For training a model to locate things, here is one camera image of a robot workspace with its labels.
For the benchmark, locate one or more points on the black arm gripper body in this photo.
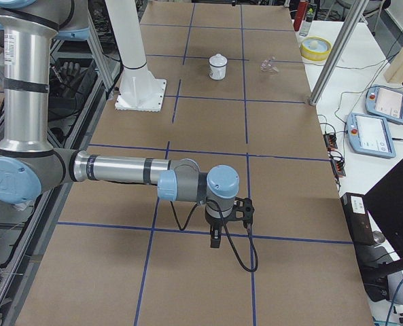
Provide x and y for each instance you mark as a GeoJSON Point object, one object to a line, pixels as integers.
{"type": "Point", "coordinates": [215, 223]}

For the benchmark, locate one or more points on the white small dish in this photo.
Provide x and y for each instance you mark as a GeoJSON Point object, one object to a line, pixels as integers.
{"type": "Point", "coordinates": [218, 61]}

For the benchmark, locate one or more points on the black box device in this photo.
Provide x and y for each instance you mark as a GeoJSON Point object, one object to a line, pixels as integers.
{"type": "Point", "coordinates": [357, 219]}

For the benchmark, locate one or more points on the white enamel mug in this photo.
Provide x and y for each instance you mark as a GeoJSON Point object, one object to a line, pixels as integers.
{"type": "Point", "coordinates": [217, 73]}

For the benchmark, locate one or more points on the near teach pendant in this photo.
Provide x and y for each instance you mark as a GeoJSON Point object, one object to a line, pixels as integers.
{"type": "Point", "coordinates": [369, 135]}

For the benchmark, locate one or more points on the teach pendant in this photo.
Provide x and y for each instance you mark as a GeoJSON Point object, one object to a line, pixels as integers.
{"type": "Point", "coordinates": [385, 102]}
{"type": "Point", "coordinates": [369, 135]}

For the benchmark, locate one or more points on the black laptop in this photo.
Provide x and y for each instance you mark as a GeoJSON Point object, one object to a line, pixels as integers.
{"type": "Point", "coordinates": [384, 202]}

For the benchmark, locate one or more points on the yellow rimmed bowl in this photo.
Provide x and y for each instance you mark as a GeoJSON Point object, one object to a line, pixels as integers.
{"type": "Point", "coordinates": [315, 48]}

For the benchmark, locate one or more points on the far teach pendant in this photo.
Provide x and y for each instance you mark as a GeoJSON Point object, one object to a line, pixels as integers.
{"type": "Point", "coordinates": [385, 102]}

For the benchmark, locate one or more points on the red bottle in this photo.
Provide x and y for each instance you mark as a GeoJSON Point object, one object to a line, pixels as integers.
{"type": "Point", "coordinates": [300, 13]}

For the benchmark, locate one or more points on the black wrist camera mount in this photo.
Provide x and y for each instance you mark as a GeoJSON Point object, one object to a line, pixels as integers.
{"type": "Point", "coordinates": [243, 211]}

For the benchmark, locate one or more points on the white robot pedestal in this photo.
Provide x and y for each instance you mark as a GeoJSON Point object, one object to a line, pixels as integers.
{"type": "Point", "coordinates": [139, 90]}

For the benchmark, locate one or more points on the aluminium frame post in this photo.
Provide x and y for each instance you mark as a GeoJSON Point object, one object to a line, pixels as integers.
{"type": "Point", "coordinates": [346, 31]}

